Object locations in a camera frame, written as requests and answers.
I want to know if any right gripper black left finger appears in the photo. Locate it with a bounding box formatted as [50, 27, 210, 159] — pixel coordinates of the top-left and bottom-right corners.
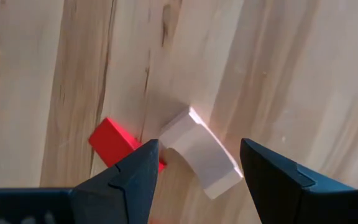
[70, 138, 160, 224]

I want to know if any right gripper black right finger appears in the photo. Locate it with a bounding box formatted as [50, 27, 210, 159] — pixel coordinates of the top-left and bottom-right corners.
[239, 138, 358, 224]

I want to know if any red rectangular block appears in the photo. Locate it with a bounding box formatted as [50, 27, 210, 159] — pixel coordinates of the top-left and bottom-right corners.
[88, 117, 167, 174]

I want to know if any natural wooden arch block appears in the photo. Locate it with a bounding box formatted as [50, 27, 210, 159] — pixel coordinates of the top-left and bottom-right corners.
[158, 106, 244, 200]

